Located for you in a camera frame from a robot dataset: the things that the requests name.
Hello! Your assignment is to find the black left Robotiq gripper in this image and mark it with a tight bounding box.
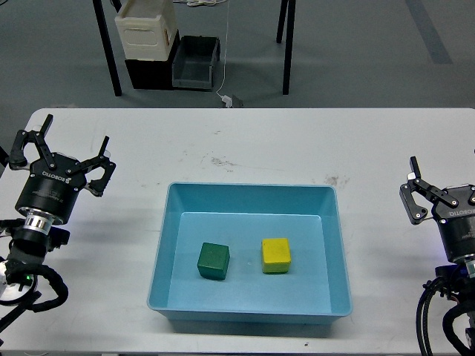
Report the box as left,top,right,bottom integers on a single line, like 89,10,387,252
8,113,117,226

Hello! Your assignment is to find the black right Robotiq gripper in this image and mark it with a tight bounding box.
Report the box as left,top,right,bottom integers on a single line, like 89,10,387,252
399,156,474,263

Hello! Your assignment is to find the yellow cube block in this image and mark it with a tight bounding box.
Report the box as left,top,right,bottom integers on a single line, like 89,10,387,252
261,237,292,274

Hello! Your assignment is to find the green cube block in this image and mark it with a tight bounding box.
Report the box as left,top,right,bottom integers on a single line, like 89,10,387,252
197,243,230,280

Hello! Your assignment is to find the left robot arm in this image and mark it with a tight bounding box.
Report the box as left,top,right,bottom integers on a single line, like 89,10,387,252
1,115,116,312

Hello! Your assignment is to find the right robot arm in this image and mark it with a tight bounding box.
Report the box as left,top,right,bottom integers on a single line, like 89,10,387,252
399,156,474,355

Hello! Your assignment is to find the light blue plastic box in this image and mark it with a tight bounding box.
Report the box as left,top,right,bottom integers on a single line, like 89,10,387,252
147,182,353,325

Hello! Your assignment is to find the dark brown crate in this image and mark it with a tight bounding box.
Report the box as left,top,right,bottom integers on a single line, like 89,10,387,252
125,32,180,90

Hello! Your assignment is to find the black table leg left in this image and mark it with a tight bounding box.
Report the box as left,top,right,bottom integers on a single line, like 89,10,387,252
92,0,122,96

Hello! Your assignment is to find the black table leg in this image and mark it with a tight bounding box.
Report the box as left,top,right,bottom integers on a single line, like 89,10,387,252
275,0,296,95
92,0,122,96

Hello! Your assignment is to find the cream plastic crate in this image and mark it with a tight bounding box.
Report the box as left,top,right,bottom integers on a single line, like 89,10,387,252
115,0,177,62

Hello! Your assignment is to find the grey plastic bin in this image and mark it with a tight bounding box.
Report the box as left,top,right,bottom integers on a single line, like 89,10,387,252
171,36,220,91

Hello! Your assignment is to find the white power adapter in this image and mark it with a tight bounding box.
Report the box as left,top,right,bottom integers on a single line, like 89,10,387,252
220,95,233,108

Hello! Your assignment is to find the black table leg right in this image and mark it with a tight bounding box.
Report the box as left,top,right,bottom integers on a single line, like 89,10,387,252
275,0,296,95

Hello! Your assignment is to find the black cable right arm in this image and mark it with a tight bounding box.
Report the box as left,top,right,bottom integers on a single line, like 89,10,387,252
415,281,442,356

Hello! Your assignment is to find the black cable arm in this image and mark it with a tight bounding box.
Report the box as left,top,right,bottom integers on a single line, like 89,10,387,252
0,265,70,334
415,281,442,356

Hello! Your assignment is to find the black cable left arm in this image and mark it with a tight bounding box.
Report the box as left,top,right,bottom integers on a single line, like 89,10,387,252
0,265,70,334

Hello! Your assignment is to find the white cable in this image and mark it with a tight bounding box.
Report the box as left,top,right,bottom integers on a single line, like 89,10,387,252
172,0,231,98

